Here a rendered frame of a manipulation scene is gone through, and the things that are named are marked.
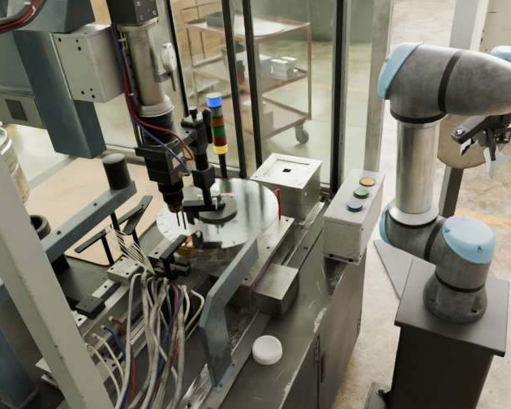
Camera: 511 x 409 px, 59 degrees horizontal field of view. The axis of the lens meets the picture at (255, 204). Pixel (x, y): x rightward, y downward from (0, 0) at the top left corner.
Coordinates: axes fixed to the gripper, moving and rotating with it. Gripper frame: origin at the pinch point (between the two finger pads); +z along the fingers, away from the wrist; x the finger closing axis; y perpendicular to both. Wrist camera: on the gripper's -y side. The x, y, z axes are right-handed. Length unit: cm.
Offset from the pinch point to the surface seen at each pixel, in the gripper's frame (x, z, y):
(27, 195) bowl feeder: 31, -1, -136
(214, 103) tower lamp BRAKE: 26, -23, -74
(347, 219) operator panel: -10.8, 1.3, -45.4
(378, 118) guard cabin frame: 12.2, -15.5, -26.8
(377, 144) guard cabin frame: 11.9, -6.9, -26.4
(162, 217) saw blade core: 0, -4, -94
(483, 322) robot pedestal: -42, 16, -22
